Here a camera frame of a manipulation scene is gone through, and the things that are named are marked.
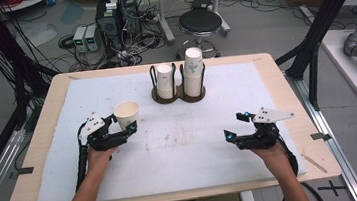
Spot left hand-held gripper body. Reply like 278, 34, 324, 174
75, 108, 129, 155

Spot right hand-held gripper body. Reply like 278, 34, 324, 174
236, 102, 299, 152

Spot white printed paper cup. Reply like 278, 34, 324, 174
111, 99, 143, 132

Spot stack of white paper cups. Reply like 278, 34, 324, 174
154, 62, 179, 102
179, 46, 209, 100

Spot dark wire cup holder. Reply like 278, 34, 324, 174
148, 59, 209, 108

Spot person's left hand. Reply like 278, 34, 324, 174
84, 145, 122, 178

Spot person's right hand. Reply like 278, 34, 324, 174
250, 141, 293, 176

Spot white foam mat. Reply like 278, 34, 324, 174
22, 55, 310, 201

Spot thin wooden stick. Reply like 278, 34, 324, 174
300, 150, 329, 177

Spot black tape piece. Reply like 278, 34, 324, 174
8, 166, 36, 180
310, 130, 333, 144

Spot grey power supply box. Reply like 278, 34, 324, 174
70, 25, 91, 55
83, 24, 101, 54

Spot black computer tower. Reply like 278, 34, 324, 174
93, 0, 126, 54

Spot white stand leg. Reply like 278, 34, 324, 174
155, 0, 177, 47
210, 0, 232, 38

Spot black round stool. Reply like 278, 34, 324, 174
171, 7, 227, 62

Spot white platform board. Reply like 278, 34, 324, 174
319, 26, 357, 104

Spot flat black device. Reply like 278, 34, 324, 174
190, 0, 217, 12

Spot white round table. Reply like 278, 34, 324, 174
0, 0, 54, 14

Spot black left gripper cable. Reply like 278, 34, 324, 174
69, 129, 93, 194

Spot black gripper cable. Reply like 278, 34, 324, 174
275, 130, 327, 201
69, 129, 93, 194

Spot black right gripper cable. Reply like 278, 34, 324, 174
275, 130, 327, 201

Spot tangle of floor cables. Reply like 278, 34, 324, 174
51, 0, 172, 75

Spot black frame with cable bundle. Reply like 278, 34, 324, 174
0, 0, 67, 133

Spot black frame post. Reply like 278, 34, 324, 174
269, 0, 357, 115

